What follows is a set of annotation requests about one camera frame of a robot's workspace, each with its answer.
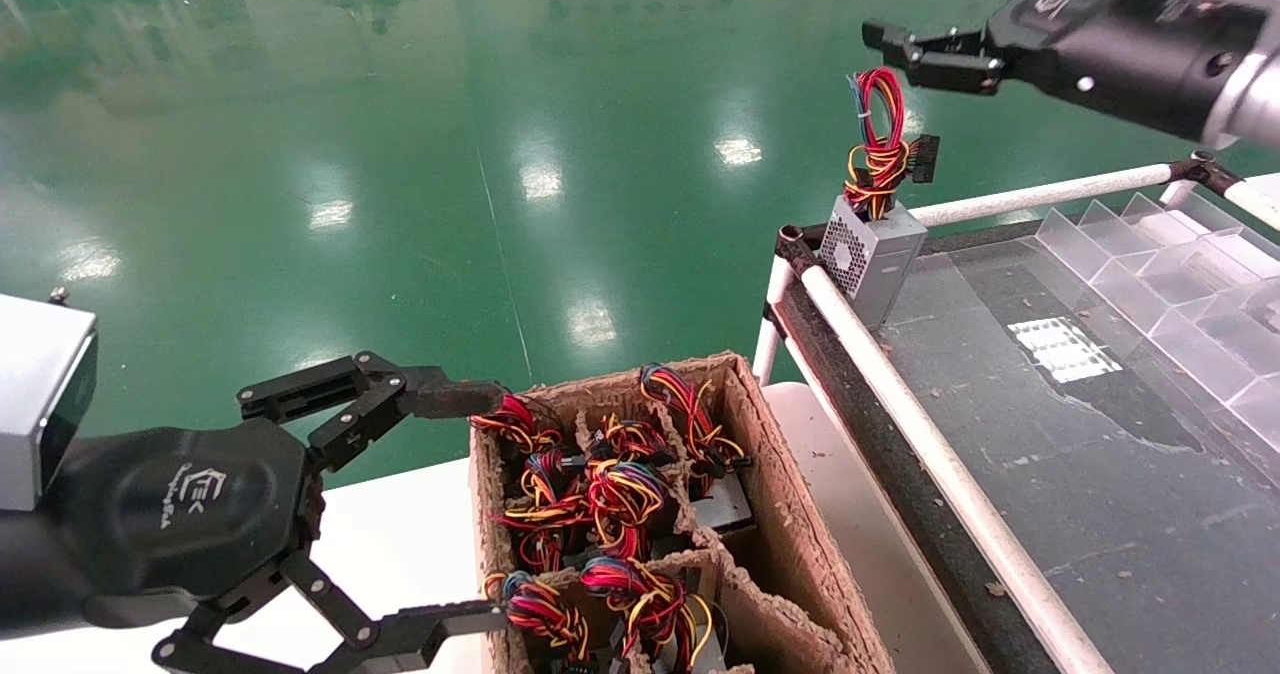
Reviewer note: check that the white frame leg pipe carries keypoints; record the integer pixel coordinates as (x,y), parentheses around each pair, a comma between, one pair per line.
(772,324)

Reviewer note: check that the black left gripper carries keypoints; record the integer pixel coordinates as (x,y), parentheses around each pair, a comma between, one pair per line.
(190,509)

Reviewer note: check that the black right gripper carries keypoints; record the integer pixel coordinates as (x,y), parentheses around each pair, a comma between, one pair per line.
(1120,49)

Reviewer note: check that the grey metal power supply unit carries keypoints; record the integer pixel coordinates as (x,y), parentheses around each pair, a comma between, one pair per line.
(725,509)

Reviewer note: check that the short white frame pipe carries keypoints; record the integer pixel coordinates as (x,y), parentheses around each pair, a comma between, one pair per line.
(1178,192)

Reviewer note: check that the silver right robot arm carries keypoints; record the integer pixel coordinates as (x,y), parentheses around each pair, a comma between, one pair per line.
(1255,104)

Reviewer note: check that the black pipe corner joint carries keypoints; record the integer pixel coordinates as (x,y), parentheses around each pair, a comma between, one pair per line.
(1205,169)
(798,246)

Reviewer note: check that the clear acrylic divider tray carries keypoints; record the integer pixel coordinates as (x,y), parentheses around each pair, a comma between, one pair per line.
(1130,284)

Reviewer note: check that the brown cardboard divider box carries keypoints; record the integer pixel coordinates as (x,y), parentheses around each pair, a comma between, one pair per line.
(790,514)

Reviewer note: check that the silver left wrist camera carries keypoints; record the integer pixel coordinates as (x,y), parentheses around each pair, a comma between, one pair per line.
(40,394)

